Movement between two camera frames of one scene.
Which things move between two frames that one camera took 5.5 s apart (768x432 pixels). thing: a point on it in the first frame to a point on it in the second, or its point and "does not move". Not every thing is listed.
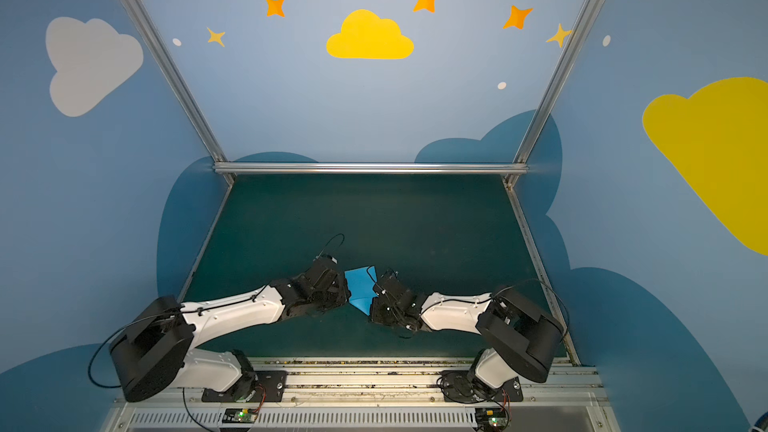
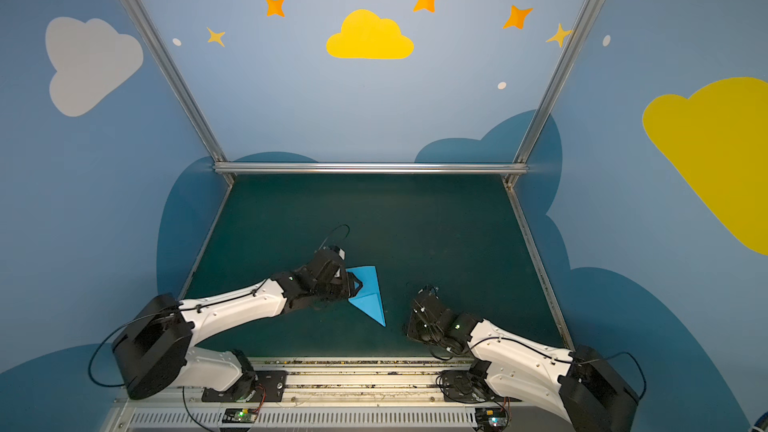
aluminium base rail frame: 386,395 does not move
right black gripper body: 383,298 to 417,317
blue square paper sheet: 360,282 does not move
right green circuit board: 491,417 does not move
